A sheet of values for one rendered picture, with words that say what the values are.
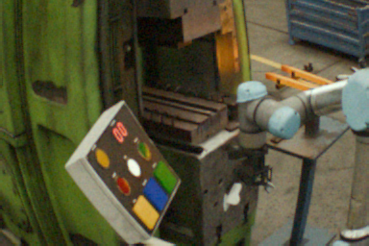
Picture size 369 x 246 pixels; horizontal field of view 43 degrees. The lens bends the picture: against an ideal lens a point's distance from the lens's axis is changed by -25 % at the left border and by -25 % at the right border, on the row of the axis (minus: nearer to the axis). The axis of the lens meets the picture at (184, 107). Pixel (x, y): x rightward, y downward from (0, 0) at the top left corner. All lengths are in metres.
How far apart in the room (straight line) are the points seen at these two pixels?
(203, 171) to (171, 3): 0.57
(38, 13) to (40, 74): 0.25
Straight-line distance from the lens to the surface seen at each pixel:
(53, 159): 2.16
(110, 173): 1.39
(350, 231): 1.19
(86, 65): 1.70
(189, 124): 1.96
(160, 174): 1.58
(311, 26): 5.93
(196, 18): 1.84
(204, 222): 2.04
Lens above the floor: 1.80
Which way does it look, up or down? 23 degrees down
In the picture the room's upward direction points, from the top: 4 degrees counter-clockwise
